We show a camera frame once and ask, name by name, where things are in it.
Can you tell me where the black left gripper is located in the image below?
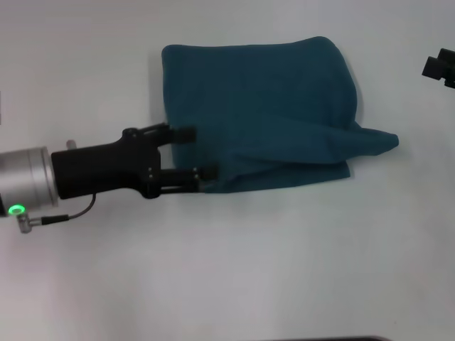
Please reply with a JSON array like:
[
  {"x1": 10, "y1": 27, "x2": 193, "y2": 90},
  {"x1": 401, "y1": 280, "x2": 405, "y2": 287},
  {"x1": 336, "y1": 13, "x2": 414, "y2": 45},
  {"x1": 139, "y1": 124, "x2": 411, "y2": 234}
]
[{"x1": 50, "y1": 122, "x2": 218, "y2": 202}]

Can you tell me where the teal t-shirt with cream print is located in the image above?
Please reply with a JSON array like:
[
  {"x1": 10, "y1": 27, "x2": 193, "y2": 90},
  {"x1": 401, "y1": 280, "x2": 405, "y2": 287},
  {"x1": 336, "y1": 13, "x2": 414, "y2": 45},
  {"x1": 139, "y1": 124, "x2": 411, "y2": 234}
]
[{"x1": 160, "y1": 35, "x2": 401, "y2": 195}]

